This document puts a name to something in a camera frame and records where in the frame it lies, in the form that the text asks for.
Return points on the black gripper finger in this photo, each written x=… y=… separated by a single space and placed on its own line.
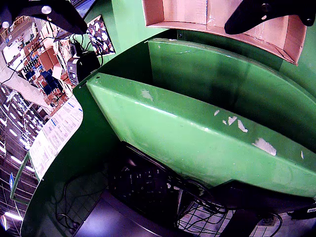
x=259 y=14
x=56 y=13

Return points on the black box device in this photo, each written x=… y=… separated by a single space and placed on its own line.
x=84 y=66

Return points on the large cardboard tray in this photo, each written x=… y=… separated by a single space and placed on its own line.
x=185 y=12

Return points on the picture poster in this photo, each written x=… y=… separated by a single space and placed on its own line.
x=103 y=37

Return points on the warehouse shelving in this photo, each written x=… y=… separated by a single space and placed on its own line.
x=37 y=64

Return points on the printed instruction sheets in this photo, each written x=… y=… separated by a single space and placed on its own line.
x=56 y=133

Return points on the green metal cabinet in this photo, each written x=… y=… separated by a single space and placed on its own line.
x=197 y=135

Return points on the black keyboard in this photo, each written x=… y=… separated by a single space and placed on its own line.
x=143 y=185

